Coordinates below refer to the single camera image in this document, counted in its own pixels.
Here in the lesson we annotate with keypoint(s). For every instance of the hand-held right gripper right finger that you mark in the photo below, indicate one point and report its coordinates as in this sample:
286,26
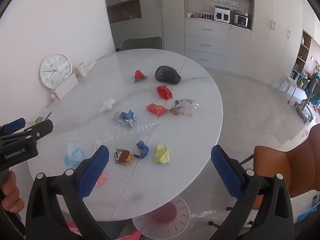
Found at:
225,167

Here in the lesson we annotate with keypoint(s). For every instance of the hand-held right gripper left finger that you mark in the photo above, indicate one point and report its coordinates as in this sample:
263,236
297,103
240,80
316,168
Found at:
96,165

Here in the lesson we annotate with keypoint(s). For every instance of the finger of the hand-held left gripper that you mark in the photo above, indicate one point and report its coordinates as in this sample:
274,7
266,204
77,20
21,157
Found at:
16,123
42,128

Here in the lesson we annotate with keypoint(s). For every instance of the pink paper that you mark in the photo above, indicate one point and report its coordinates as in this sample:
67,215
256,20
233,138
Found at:
102,178

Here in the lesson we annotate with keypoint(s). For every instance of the blue face mask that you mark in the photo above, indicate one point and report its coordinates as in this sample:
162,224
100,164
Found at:
73,152

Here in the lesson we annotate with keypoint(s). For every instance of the brown orange wrapper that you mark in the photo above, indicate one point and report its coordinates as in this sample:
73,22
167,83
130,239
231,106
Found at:
123,156

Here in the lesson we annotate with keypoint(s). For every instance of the blue paper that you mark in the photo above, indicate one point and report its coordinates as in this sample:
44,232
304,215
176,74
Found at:
143,150

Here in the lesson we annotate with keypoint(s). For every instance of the blue white carton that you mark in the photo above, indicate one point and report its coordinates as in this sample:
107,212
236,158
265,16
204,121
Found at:
127,118

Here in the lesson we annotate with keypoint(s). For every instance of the crushed clear plastic bottle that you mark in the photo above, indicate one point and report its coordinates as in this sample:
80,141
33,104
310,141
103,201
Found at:
140,130

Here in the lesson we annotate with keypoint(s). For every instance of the white tissue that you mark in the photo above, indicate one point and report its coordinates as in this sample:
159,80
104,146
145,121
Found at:
106,105

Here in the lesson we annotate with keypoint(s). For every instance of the yellow paper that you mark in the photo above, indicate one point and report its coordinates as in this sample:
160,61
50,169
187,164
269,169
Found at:
161,155

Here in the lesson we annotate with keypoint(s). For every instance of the clear plastic package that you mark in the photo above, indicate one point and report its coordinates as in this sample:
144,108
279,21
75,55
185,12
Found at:
190,106

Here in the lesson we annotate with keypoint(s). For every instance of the white round waste bin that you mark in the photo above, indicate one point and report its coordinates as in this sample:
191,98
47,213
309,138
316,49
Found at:
175,220

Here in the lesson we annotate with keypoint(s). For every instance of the brown foil wrapper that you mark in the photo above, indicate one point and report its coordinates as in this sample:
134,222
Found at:
175,109

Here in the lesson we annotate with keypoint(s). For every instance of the orange snack packet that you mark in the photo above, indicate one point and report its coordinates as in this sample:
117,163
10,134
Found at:
156,108

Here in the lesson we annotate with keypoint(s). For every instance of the round red paper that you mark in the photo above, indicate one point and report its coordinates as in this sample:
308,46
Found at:
164,92

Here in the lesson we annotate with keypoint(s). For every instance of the pointed red paper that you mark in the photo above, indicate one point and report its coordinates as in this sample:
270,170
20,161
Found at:
139,75

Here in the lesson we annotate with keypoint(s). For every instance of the person's left hand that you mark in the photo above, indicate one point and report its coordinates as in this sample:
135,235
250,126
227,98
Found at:
12,197

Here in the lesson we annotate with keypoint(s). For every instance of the olive green stationery item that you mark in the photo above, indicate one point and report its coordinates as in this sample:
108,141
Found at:
40,119

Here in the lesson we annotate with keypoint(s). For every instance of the yellow binder clip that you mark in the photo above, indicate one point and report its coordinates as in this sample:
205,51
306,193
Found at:
32,122

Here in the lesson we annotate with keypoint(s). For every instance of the black pen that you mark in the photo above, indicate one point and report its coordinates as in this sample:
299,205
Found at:
48,115

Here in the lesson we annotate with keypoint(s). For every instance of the white paper sheet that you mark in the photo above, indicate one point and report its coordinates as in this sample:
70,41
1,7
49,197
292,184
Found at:
42,112

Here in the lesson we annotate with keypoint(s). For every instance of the small pink bottle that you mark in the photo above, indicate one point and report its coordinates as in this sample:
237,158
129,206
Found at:
54,98

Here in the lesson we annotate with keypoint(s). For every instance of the white card box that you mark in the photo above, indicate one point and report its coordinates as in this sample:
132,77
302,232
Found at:
66,87

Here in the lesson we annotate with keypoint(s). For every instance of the orange leather office chair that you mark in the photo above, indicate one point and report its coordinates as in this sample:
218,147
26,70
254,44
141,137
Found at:
275,165

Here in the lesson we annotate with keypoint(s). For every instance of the pink cloth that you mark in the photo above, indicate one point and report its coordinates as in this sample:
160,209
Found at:
73,228
131,236

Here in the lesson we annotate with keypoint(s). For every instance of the white mug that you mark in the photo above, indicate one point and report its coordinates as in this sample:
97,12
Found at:
80,70

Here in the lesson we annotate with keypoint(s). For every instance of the grey wheeled stand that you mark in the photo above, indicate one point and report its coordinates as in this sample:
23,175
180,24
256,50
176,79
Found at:
303,110

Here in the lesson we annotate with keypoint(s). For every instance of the white stool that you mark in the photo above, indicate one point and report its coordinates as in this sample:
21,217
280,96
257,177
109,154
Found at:
287,82

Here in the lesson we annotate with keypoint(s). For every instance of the kitchen unit with drawers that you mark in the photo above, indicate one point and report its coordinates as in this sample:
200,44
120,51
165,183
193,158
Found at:
207,45

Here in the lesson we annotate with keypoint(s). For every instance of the grey chair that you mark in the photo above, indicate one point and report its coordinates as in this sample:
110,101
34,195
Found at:
140,43

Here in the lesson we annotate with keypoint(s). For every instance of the open bookshelf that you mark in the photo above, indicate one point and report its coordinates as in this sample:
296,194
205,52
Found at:
301,62

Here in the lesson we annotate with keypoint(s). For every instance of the pale decorative ornament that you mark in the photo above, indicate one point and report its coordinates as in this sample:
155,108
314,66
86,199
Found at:
130,16

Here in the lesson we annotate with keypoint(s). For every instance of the tall white wardrobe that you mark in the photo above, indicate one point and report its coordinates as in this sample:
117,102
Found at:
272,30

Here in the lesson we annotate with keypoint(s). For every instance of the silver toaster oven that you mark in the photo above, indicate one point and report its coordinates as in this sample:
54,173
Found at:
240,19

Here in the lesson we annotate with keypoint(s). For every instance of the white dish rack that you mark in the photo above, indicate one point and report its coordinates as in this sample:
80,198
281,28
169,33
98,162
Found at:
205,16

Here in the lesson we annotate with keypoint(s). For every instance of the white countertop oven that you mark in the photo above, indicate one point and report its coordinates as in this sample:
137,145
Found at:
222,14

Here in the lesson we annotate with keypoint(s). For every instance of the tall cabinet with niche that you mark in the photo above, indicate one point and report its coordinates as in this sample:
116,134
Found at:
150,10

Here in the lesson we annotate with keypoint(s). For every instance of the round white wall clock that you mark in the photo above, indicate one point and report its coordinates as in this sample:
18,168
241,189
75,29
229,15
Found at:
55,71

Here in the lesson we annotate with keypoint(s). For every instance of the white wall power strip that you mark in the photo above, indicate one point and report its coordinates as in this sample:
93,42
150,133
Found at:
225,1

